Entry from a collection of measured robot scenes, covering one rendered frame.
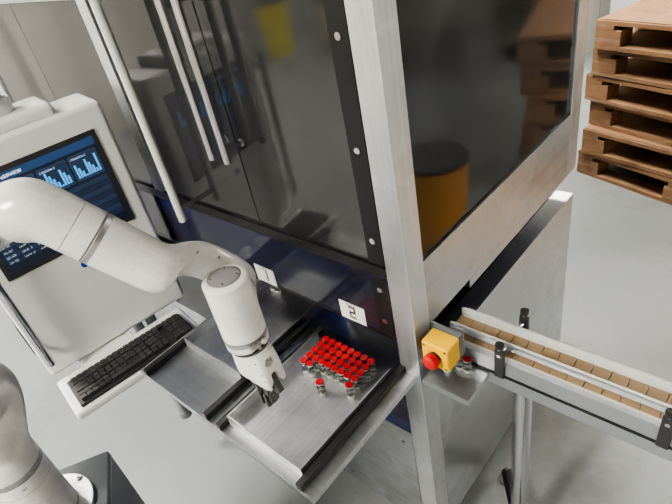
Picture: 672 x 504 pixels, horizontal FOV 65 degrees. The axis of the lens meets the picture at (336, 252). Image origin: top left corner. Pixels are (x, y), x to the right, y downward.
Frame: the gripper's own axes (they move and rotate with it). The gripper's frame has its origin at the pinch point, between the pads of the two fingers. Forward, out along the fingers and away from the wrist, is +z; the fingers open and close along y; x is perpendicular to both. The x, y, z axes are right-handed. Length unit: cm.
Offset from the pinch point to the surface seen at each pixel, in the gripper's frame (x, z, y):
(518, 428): -49, 45, -33
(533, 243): -102, 23, -13
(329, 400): -16.9, 22.1, 2.9
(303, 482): 3.9, 20.3, -7.8
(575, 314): -168, 110, -9
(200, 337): -14, 22, 53
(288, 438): -3.0, 22.1, 4.1
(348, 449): -8.7, 22.3, -9.9
